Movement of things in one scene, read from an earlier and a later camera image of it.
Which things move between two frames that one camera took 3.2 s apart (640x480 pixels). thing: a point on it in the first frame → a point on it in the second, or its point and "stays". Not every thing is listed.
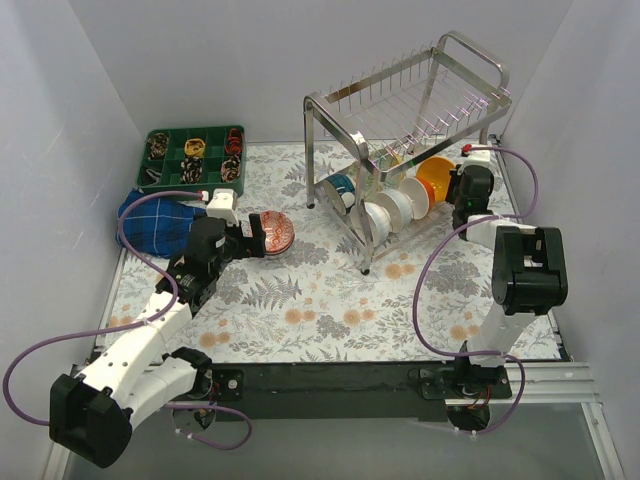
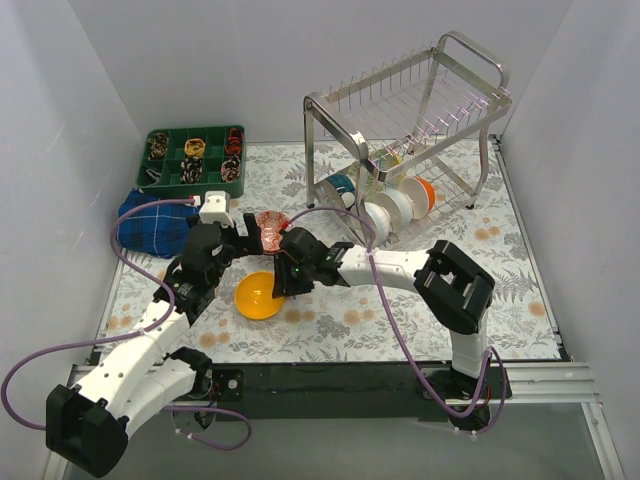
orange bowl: (434, 172) → (254, 295)
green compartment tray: (194, 159) stays
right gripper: (452, 191) → (279, 270)
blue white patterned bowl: (279, 231) stays
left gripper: (255, 235) stays
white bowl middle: (398, 205) stays
